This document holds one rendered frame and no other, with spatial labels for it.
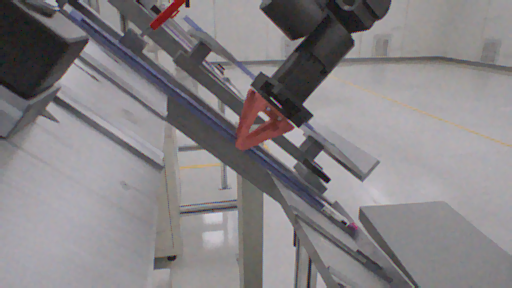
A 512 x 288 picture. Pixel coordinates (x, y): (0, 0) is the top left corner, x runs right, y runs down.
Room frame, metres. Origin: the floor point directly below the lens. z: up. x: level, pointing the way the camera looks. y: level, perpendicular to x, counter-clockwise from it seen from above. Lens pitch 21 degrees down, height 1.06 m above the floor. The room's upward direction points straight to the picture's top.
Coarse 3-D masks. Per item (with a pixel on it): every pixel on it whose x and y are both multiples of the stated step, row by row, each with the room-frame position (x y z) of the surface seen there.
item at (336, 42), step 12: (324, 12) 0.44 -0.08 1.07; (324, 24) 0.45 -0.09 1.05; (336, 24) 0.44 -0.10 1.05; (312, 36) 0.45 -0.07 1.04; (324, 36) 0.44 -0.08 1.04; (336, 36) 0.44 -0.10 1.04; (348, 36) 0.44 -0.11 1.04; (312, 48) 0.44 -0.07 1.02; (324, 48) 0.43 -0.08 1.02; (336, 48) 0.44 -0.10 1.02; (348, 48) 0.45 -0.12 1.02; (312, 60) 0.44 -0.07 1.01; (324, 60) 0.43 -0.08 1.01; (336, 60) 0.44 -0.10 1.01
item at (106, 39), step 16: (80, 16) 0.39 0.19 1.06; (96, 32) 0.40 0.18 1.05; (112, 48) 0.40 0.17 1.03; (144, 64) 0.41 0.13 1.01; (160, 80) 0.41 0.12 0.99; (176, 96) 0.41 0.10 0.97; (192, 112) 0.42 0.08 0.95; (224, 128) 0.43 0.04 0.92; (256, 160) 0.44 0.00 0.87; (288, 176) 0.45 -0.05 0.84; (304, 192) 0.45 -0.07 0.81; (320, 208) 0.46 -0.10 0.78; (352, 224) 0.48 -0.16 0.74
